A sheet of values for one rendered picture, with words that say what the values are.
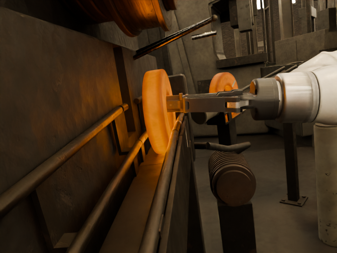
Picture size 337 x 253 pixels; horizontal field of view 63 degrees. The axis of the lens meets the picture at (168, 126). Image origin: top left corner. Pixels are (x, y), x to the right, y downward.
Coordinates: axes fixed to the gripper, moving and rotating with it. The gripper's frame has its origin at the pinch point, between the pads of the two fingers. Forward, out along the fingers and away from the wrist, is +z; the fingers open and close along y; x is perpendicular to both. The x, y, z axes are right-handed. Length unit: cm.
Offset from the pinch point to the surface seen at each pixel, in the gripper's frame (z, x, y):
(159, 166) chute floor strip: 0.0, -9.2, -8.8
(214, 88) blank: -12.3, -0.2, 42.3
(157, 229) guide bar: -3.4, -5.5, -32.8
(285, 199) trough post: -55, -70, 103
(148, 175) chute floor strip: 1.3, -9.5, -11.7
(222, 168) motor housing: -12.8, -21.5, 23.3
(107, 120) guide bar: 5.3, 0.0, -16.2
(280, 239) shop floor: -41, -72, 66
